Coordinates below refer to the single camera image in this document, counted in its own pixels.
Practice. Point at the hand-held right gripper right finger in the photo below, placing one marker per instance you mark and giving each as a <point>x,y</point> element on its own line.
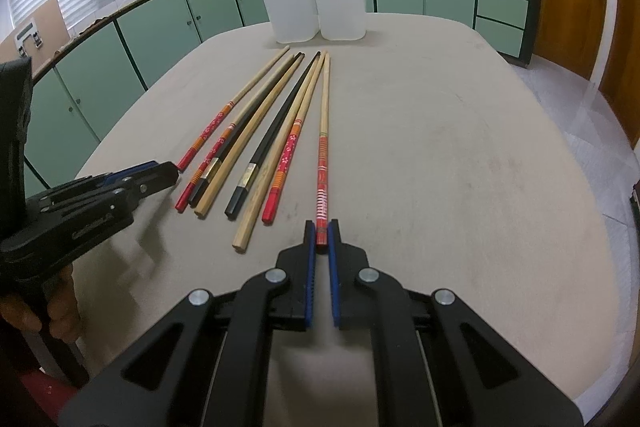
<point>400,337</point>

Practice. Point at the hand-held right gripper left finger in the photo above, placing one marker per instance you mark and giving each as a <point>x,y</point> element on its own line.
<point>240,337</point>

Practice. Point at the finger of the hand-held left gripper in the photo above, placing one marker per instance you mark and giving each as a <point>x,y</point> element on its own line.
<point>95,219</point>
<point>155,174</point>

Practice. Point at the plain bamboo chopstick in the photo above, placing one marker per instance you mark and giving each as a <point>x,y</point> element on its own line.
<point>250,222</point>
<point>214,192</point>

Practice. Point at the black chopstick with gold band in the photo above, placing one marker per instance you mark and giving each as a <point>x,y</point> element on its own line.
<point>240,197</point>
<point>237,135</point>

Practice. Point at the person's left hand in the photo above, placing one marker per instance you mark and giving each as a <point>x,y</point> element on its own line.
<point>62,312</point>

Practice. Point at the cardboard board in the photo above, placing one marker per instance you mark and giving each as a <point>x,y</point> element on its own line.
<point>50,19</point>

